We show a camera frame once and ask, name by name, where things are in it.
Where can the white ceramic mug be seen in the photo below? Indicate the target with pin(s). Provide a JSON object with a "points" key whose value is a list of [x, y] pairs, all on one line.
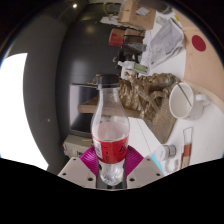
{"points": [[183, 101]]}

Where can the wooden ruler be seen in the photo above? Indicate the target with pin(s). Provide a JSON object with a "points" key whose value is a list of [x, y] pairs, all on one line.
{"points": [[186, 150]]}

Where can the small clear lidded jar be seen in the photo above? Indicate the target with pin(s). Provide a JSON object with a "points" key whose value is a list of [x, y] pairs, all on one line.
{"points": [[165, 152]]}

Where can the folded grey newspaper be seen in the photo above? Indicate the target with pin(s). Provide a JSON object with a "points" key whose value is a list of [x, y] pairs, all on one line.
{"points": [[165, 41]]}

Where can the white cabinet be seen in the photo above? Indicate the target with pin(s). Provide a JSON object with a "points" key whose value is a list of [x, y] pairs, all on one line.
{"points": [[75, 145]]}

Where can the white bottle with green label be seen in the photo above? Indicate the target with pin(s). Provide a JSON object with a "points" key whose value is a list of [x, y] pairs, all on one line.
{"points": [[140, 68]]}

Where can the long ceiling light strip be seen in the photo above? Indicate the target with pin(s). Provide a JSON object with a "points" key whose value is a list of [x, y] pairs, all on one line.
{"points": [[13, 106]]}

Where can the golden sculpture on wooden base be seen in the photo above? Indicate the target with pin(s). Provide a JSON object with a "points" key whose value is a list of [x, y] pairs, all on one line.
{"points": [[146, 90]]}

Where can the red box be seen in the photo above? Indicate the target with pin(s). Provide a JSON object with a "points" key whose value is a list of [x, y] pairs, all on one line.
{"points": [[116, 37]]}

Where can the dark glass jar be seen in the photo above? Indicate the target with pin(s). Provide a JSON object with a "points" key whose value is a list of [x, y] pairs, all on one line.
{"points": [[136, 47]]}

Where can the small glass cup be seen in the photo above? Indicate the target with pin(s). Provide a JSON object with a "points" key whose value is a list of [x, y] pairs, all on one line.
{"points": [[161, 20]]}

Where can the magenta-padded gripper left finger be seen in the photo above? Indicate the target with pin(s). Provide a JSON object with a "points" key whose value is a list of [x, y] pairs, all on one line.
{"points": [[78, 170]]}

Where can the clear bottle with red label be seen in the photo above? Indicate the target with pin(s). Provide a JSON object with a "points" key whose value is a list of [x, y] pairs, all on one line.
{"points": [[110, 146]]}

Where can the black wall screen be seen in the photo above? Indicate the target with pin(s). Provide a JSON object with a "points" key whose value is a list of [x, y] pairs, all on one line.
{"points": [[80, 123]]}

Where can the dried plant in grey pot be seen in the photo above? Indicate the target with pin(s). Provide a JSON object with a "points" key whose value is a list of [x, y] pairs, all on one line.
{"points": [[165, 7]]}

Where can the flat round red coaster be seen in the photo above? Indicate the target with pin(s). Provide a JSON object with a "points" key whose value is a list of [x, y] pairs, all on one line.
{"points": [[199, 43]]}

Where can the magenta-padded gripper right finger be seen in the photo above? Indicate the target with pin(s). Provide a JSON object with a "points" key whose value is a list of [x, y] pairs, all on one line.
{"points": [[145, 171]]}

